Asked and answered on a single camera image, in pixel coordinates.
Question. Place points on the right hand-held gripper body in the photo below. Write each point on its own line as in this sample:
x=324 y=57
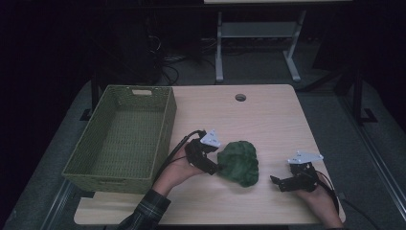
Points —
x=304 y=179

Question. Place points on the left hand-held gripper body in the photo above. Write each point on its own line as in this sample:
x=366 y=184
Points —
x=198 y=155

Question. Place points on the green fleece pet garment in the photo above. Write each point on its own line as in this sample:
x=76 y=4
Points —
x=239 y=163

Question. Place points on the green woven basket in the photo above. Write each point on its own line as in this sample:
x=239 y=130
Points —
x=127 y=143

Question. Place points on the person's left hand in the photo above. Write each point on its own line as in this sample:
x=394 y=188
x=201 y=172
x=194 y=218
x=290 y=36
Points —
x=177 y=174

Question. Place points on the person's right hand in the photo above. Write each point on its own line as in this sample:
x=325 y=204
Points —
x=325 y=206

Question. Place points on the grey metal table stand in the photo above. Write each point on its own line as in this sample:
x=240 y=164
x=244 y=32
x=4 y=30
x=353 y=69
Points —
x=257 y=29

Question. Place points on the metal floor rail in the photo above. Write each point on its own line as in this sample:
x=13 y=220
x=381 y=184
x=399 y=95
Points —
x=379 y=172
x=57 y=204

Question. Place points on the black stand post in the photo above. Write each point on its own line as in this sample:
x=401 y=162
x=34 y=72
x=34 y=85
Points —
x=94 y=96
x=358 y=96

